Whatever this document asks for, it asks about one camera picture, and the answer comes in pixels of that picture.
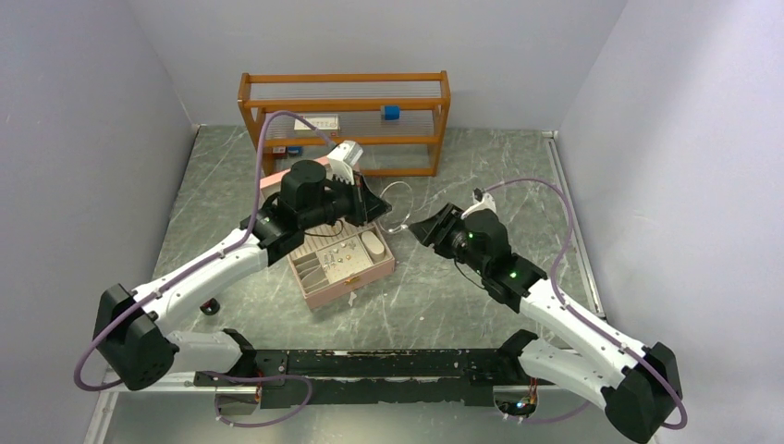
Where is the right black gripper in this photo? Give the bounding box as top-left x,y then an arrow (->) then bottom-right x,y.
409,202 -> 488,277

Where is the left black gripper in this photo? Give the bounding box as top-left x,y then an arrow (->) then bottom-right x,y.
301,169 -> 393,229

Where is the pink jewelry box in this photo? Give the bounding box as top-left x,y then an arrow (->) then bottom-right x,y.
252,162 -> 394,309

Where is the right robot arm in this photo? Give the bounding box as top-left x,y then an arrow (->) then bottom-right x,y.
409,204 -> 684,443

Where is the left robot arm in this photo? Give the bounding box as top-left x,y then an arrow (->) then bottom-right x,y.
90,160 -> 391,390

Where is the beige watch pillow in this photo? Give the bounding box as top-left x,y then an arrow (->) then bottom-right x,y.
360,230 -> 386,262

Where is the orange wooden shelf rack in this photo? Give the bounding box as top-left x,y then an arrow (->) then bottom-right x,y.
237,70 -> 451,177

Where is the white red-print box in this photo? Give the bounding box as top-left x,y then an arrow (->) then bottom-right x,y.
292,114 -> 341,137

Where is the blue cube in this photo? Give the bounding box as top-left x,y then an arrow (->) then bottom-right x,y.
380,105 -> 401,121

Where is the red emergency stop button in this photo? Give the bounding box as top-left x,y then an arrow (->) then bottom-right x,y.
200,298 -> 221,316

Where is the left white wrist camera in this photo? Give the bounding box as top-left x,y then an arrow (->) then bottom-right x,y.
326,141 -> 363,184

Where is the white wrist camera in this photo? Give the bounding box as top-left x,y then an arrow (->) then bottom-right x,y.
326,141 -> 363,184
460,188 -> 496,219

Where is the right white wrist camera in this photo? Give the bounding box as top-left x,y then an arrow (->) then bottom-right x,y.
460,188 -> 496,219

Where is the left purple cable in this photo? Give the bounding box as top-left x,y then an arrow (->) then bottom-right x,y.
73,110 -> 338,392

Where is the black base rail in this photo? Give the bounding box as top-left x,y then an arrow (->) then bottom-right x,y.
195,348 -> 589,411

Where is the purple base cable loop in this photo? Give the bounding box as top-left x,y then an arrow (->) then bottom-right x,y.
213,374 -> 314,429

